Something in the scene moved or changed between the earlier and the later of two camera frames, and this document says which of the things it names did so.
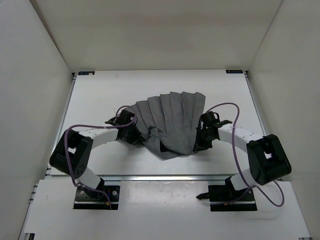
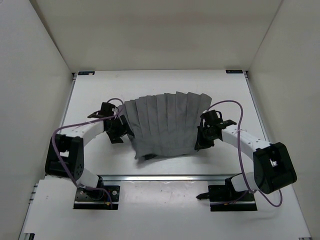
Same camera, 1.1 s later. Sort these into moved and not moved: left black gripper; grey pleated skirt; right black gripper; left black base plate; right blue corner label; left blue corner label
Moved: grey pleated skirt; left black gripper
Not moved: left black base plate; left blue corner label; right black gripper; right blue corner label
